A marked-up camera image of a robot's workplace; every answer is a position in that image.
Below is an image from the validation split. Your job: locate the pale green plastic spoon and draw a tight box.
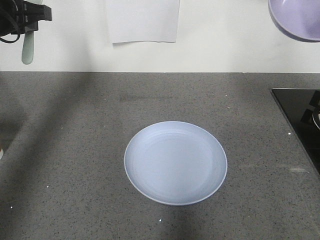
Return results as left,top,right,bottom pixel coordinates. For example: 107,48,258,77
21,31,34,65

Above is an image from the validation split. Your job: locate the black glass cooktop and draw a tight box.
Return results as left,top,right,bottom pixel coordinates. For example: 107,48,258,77
272,88,320,171

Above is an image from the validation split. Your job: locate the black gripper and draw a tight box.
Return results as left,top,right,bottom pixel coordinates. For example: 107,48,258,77
0,0,52,35

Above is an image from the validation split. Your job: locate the light blue plastic plate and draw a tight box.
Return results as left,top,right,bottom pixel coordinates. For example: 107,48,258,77
123,121,228,206

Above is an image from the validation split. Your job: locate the white paper sheet on wall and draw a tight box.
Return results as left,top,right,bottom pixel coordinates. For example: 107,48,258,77
106,0,180,44

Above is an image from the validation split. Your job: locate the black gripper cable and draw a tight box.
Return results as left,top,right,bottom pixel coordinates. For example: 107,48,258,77
0,9,22,44

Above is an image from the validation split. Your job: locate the lilac plastic bowl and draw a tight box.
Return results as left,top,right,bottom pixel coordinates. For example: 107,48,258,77
268,0,320,42

